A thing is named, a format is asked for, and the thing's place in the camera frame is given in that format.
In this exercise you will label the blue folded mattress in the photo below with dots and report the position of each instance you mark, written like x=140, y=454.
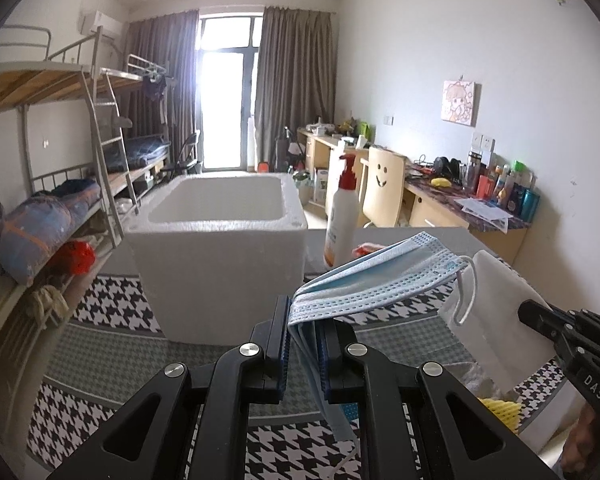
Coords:
x=140, y=152

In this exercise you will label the white cloth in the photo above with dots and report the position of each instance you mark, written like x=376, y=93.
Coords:
x=500, y=310

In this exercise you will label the person's right hand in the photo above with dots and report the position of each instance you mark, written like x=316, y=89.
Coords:
x=582, y=442

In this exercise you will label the white air conditioner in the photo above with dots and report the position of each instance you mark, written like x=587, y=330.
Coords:
x=101, y=23

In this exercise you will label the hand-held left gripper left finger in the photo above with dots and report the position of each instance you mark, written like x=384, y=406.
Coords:
x=281, y=340

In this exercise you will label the wooden smiley chair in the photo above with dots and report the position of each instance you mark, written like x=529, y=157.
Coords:
x=384, y=185

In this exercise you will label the white foam box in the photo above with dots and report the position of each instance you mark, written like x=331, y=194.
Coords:
x=220, y=270

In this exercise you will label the red snack packet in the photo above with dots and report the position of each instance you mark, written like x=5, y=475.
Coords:
x=367, y=250

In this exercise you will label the yellow desk object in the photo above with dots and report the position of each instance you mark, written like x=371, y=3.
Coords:
x=441, y=182

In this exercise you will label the glass balcony door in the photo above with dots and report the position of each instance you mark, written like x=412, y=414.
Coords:
x=227, y=100

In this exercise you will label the red plastic bag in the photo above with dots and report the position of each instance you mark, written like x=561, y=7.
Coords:
x=78, y=256

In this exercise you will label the blue rolled quilt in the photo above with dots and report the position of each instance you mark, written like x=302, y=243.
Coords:
x=45, y=225

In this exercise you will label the wooden desk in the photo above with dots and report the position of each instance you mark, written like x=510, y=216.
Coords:
x=430, y=210

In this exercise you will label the brown curtain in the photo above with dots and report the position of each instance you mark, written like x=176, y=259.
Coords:
x=295, y=85
x=170, y=75

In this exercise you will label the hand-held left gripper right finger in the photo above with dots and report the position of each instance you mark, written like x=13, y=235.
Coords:
x=324, y=355

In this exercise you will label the white wall outlet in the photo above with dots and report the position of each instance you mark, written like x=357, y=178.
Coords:
x=482, y=142

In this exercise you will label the printed papers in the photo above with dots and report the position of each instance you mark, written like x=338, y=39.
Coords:
x=482, y=212

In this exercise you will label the cluster of toiletry bottles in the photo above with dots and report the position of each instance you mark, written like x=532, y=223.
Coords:
x=505, y=190

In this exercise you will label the black folding chair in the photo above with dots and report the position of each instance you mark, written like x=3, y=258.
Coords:
x=187, y=157

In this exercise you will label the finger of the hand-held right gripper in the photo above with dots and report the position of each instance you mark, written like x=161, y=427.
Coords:
x=595, y=330
x=542, y=320

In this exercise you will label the metal bunk bed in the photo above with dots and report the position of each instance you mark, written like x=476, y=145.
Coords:
x=60, y=80

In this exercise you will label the hanging dark clothes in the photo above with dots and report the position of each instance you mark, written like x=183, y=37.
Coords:
x=155, y=92

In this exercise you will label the white pump lotion bottle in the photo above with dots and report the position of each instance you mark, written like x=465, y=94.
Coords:
x=340, y=230

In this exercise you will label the houndstooth tablecloth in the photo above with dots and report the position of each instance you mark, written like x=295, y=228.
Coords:
x=105, y=305

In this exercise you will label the blue face mask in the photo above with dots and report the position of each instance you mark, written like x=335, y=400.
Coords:
x=375, y=285

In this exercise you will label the beige cloth bundle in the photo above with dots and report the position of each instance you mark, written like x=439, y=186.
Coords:
x=47, y=305

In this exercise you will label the yellow foam net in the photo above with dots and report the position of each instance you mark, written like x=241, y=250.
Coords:
x=502, y=412

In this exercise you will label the cartoon wall picture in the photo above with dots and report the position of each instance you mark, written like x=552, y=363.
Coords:
x=460, y=103

